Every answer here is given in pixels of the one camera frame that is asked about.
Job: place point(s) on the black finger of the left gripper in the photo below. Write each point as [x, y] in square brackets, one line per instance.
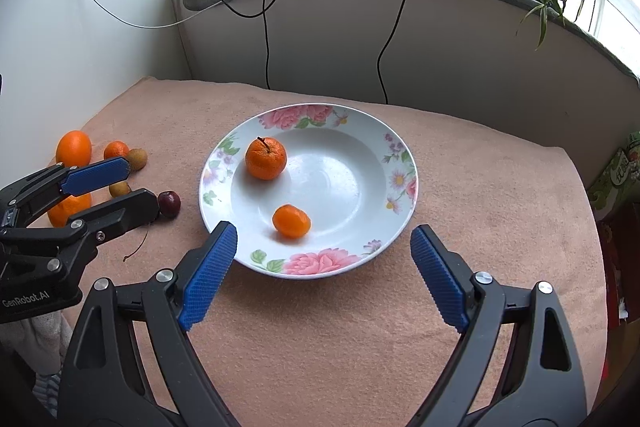
[38, 252]

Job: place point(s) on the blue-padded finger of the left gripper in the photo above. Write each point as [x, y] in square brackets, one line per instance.
[25, 200]

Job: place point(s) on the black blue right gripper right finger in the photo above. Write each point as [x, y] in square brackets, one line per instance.
[515, 363]

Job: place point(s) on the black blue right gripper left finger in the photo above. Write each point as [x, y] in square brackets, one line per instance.
[103, 378]

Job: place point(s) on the large rough orange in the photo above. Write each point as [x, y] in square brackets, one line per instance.
[59, 214]

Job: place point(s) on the smooth orange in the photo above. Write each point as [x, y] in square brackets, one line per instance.
[74, 149]

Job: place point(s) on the brown longan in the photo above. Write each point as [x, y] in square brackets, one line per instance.
[137, 158]
[120, 188]

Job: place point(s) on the dark red cherry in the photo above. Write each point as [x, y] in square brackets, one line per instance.
[169, 204]

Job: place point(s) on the small mandarin with stem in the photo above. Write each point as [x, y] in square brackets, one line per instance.
[265, 158]

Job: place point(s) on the tiny orange kumquat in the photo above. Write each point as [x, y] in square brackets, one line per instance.
[291, 222]

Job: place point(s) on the floral white ceramic plate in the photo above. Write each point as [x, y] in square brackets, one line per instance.
[352, 174]

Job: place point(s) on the grey-green windowsill cloth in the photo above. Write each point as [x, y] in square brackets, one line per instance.
[355, 30]

